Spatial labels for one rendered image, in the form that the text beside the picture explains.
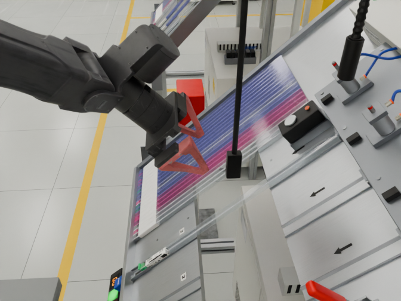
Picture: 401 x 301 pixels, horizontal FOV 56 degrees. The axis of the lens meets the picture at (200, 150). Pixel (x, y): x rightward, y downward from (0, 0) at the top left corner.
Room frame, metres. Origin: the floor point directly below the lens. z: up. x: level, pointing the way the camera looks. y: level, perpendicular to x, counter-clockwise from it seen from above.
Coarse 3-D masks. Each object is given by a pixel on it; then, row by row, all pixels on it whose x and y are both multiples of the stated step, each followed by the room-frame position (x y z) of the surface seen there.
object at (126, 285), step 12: (132, 180) 0.79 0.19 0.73; (132, 192) 0.73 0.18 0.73; (132, 204) 0.69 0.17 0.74; (132, 216) 0.65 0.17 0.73; (132, 228) 0.61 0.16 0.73; (132, 240) 0.58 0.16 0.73; (132, 252) 0.55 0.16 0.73; (132, 264) 0.52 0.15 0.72; (132, 276) 0.49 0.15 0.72; (120, 300) 0.42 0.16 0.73
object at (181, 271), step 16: (192, 208) 0.57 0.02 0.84; (176, 224) 0.55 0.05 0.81; (192, 224) 0.53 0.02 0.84; (144, 240) 0.57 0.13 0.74; (160, 240) 0.54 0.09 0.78; (192, 240) 0.48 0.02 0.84; (144, 256) 0.52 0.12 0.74; (176, 256) 0.47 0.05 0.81; (192, 256) 0.45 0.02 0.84; (144, 272) 0.48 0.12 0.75; (160, 272) 0.46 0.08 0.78; (176, 272) 0.43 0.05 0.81; (192, 272) 0.41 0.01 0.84; (144, 288) 0.44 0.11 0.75; (160, 288) 0.42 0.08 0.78; (176, 288) 0.40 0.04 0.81; (192, 288) 0.38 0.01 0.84
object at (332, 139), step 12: (324, 144) 0.51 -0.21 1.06; (300, 156) 0.51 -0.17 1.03; (312, 156) 0.50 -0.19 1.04; (288, 168) 0.50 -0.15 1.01; (264, 180) 0.51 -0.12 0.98; (276, 180) 0.50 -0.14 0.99; (252, 192) 0.50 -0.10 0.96; (228, 204) 0.51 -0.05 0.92; (240, 204) 0.50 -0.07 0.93; (216, 216) 0.50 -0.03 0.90; (204, 228) 0.49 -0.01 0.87; (180, 240) 0.49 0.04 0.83; (168, 252) 0.49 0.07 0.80; (144, 264) 0.49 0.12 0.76
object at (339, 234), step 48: (336, 48) 0.75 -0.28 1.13; (288, 144) 0.57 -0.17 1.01; (336, 144) 0.50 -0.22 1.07; (288, 192) 0.46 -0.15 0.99; (336, 192) 0.41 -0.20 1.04; (288, 240) 0.38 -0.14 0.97; (336, 240) 0.34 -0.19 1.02; (384, 240) 0.31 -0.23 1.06; (336, 288) 0.28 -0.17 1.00; (384, 288) 0.25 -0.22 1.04
